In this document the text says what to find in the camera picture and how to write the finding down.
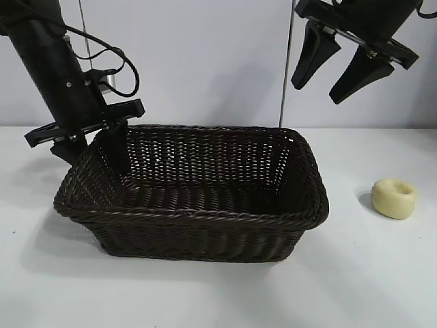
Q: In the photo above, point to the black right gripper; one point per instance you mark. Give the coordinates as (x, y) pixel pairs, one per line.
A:
(365, 20)

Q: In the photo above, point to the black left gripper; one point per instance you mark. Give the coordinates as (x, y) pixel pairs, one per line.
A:
(75, 106)

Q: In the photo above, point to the dark brown woven wicker basket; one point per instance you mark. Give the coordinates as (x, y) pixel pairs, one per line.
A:
(205, 218)

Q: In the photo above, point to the pale yellow egg yolk pastry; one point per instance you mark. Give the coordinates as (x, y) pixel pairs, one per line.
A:
(392, 205)

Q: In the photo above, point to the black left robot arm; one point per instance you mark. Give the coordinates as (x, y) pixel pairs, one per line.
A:
(41, 54)

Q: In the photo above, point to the thin vertical metal wall strip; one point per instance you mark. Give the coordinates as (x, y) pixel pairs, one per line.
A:
(286, 68)
(84, 34)

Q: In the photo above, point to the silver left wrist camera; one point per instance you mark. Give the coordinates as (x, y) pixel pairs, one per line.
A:
(108, 82)

